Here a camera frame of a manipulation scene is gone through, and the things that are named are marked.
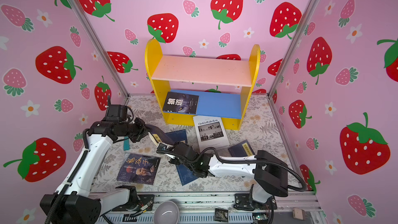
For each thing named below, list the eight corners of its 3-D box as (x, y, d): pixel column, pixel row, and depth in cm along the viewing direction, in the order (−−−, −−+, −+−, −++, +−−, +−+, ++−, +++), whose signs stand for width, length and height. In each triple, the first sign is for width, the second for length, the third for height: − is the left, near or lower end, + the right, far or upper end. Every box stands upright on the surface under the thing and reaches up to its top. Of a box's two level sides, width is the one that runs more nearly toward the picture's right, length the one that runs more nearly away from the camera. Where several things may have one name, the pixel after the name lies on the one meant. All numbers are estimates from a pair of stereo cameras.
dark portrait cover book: (116, 184, 81) (114, 183, 79) (126, 155, 92) (124, 153, 89) (155, 184, 81) (153, 183, 79) (160, 155, 92) (159, 153, 89)
